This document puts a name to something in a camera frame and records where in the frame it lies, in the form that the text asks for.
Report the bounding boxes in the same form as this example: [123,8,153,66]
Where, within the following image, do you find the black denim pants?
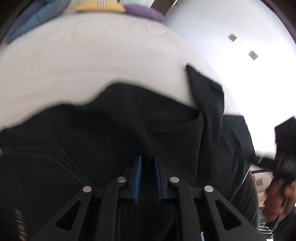
[1,66,259,240]

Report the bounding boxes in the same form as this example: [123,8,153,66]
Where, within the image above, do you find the person right hand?
[263,178,295,222]

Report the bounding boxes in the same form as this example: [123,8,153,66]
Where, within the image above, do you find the white bed sheet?
[0,14,246,133]

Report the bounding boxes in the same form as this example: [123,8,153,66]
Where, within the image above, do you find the purple pillow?
[124,4,165,22]

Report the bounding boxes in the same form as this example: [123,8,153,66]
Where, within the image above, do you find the yellow pillow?
[75,1,126,13]

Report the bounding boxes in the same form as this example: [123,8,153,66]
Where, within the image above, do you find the blue folded duvet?
[5,0,71,44]

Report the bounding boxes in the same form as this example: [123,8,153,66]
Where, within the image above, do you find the white wall socket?
[228,34,237,42]
[248,50,258,60]

